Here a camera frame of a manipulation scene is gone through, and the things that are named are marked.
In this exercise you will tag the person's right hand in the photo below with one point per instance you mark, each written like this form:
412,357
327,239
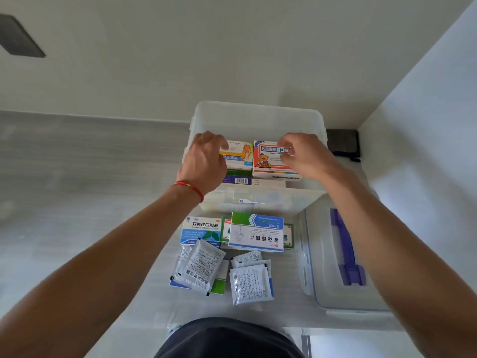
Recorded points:
313,158

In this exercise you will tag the person's left hand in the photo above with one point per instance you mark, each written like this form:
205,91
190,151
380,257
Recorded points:
205,164

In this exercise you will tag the yellow orange figure medicine box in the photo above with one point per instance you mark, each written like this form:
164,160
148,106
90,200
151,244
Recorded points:
240,152

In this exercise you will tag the red cartoon print medicine box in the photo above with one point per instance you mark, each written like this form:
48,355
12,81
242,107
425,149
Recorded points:
268,164

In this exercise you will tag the blue leaf print medicine box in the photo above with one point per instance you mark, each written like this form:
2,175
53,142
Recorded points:
201,229

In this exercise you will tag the clear plastic storage box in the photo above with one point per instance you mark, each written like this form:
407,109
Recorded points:
253,115

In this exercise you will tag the white blue green medicine box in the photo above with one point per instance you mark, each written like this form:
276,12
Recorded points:
257,234
221,279

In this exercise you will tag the white medicine sachet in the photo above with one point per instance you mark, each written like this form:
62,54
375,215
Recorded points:
182,259
246,257
201,266
249,285
271,287

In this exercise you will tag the person's right forearm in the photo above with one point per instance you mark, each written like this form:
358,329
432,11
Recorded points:
402,257

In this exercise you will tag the person's left forearm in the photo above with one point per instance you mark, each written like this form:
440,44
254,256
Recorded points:
93,275

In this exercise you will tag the person's dark clothing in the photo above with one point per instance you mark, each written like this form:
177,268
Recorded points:
227,341

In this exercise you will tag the white lower cabinet front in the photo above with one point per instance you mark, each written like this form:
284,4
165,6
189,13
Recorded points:
354,346

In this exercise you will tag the grey wall socket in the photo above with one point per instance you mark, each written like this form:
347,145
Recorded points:
18,37

